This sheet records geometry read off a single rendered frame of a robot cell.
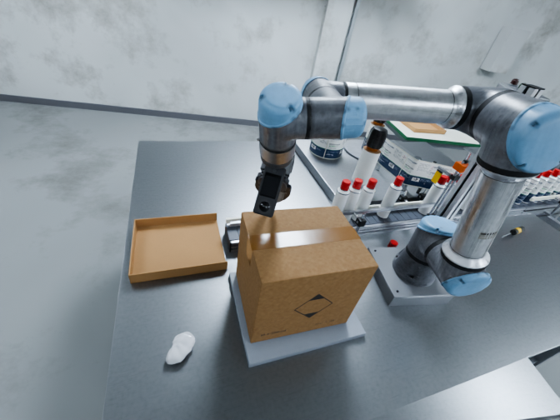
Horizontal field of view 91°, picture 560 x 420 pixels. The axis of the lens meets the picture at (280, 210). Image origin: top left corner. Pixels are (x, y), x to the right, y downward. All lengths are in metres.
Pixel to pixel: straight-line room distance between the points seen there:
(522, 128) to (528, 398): 0.77
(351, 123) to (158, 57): 3.71
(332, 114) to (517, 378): 0.96
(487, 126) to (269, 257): 0.54
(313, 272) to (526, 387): 0.75
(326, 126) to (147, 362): 0.71
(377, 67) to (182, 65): 2.56
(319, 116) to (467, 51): 4.58
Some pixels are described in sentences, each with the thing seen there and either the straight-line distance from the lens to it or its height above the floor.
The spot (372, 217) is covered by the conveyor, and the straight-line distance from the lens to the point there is 1.31.
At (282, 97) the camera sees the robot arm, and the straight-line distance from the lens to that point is 0.49.
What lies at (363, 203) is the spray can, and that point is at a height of 0.98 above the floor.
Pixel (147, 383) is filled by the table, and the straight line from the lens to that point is 0.85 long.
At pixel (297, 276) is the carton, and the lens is 0.64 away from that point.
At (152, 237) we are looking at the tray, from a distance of 1.12.
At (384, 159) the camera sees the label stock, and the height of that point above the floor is 0.96.
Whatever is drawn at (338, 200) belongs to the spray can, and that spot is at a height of 1.01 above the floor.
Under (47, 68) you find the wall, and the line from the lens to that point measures 4.63.
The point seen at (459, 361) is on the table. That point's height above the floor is 0.83.
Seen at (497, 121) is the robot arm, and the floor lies 1.47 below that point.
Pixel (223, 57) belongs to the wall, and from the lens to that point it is 4.00.
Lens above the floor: 1.61
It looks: 38 degrees down
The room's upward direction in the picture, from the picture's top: 11 degrees clockwise
